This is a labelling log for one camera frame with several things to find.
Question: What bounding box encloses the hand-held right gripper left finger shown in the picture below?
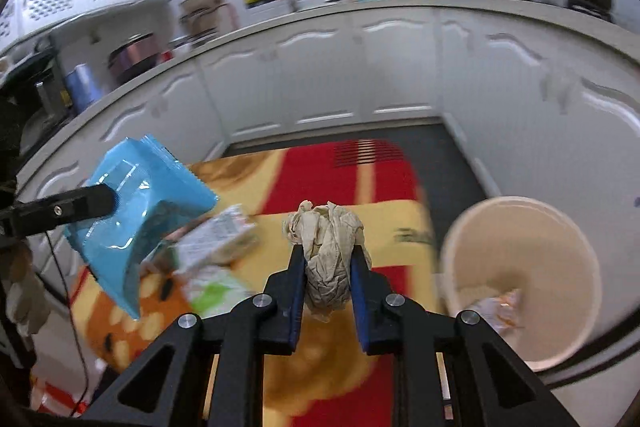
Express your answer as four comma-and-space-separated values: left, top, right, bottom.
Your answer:
87, 246, 306, 427

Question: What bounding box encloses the white green plastic bag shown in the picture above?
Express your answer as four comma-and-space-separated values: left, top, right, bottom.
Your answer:
182, 264, 253, 315

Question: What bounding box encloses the beige paper ball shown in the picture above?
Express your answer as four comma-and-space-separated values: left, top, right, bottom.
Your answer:
282, 201, 373, 324

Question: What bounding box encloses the white kitchen cabinet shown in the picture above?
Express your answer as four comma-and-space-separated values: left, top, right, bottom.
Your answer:
0, 2, 640, 388

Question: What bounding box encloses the blue plastic snack packet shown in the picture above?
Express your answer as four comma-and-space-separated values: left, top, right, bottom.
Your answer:
64, 134, 218, 320

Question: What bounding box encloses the red yellow printed blanket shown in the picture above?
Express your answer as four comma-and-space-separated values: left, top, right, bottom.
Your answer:
30, 139, 451, 427

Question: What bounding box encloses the person's left hand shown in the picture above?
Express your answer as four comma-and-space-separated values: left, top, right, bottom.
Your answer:
0, 241, 49, 338

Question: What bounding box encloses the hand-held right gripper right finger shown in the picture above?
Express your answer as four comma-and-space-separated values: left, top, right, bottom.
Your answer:
349, 246, 581, 427

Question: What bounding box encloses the brown box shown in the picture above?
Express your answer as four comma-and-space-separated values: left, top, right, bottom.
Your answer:
179, 0, 236, 48

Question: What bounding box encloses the steel pot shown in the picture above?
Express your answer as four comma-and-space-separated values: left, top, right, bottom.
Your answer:
107, 33, 169, 88

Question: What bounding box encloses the white printed packet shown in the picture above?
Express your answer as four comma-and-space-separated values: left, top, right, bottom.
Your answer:
175, 204, 258, 269

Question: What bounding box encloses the orange white crumpled wrapper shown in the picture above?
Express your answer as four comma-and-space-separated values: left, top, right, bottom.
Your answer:
467, 289, 526, 333

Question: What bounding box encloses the black ribbed floor mat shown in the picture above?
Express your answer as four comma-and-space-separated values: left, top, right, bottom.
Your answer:
220, 119, 488, 218

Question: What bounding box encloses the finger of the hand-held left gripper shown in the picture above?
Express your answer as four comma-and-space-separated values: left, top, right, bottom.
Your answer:
0, 183, 120, 239

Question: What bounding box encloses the beige round waste bin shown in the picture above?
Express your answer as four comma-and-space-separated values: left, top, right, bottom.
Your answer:
440, 196, 601, 370

